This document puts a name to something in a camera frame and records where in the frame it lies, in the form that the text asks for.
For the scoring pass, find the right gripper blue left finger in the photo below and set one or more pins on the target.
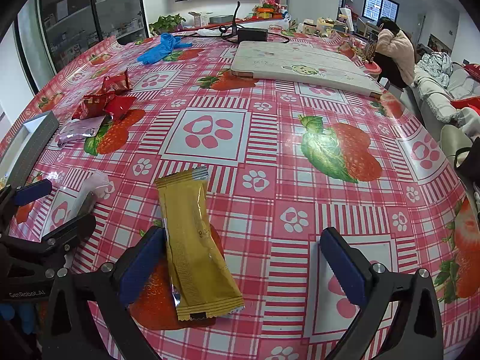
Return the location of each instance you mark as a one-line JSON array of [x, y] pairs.
[[135, 265]]

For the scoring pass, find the white tablet case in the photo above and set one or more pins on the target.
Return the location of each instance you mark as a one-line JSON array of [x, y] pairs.
[[302, 64]]

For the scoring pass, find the red candy wrapper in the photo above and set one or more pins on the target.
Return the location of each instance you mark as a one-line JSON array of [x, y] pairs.
[[113, 99]]

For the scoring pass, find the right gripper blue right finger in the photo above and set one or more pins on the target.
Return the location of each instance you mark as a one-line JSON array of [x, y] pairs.
[[350, 266]]

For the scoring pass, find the gold stick snack packet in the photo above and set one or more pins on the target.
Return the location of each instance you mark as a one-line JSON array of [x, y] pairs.
[[202, 285]]

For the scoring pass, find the green potted plant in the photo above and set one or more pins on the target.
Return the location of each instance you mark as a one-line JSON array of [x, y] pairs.
[[167, 24]]

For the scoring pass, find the strawberry pattern tablecloth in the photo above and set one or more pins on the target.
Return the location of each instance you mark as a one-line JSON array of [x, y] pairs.
[[285, 161]]

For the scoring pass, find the grey white storage box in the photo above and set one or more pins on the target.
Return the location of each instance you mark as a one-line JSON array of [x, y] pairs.
[[26, 147]]

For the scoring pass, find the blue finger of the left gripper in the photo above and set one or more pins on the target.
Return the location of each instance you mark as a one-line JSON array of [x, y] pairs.
[[32, 192]]

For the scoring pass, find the grey sofa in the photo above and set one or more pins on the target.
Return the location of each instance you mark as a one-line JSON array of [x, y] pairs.
[[452, 125]]

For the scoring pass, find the pink stick snack packet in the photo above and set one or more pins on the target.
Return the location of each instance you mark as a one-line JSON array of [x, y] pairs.
[[79, 129]]

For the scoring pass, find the glass display cabinet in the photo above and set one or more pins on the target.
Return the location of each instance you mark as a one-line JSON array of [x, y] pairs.
[[52, 33]]

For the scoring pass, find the blue rubber glove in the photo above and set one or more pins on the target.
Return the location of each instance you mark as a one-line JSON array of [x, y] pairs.
[[168, 43]]

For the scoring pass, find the seated person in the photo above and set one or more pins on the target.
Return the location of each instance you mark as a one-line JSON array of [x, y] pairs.
[[394, 54]]

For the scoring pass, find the black power adapter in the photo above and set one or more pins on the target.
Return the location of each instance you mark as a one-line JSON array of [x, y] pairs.
[[252, 34]]

